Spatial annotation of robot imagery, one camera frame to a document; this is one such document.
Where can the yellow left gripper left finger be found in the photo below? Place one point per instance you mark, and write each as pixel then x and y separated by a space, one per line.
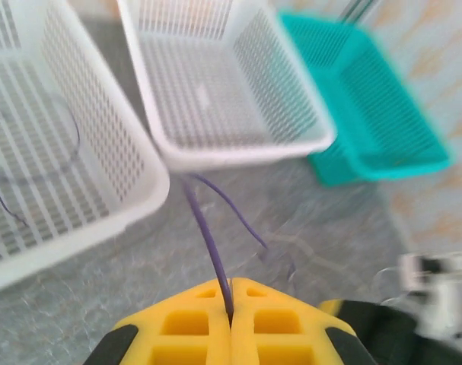
pixel 185 323

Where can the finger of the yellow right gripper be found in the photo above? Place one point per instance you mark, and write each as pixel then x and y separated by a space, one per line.
pixel 331 307

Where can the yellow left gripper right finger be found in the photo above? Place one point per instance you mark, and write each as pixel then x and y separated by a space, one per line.
pixel 276 323

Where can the teal perforated basket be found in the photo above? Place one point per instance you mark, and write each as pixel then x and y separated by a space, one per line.
pixel 375 114

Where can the large white perforated basket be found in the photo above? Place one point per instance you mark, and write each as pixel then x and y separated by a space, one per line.
pixel 63 152

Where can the small white perforated basket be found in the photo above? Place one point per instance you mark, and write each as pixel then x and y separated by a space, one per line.
pixel 223 95

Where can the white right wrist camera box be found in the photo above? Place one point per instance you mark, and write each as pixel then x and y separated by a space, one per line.
pixel 443 300

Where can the aluminium frame post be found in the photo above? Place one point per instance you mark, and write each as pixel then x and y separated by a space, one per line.
pixel 354 11

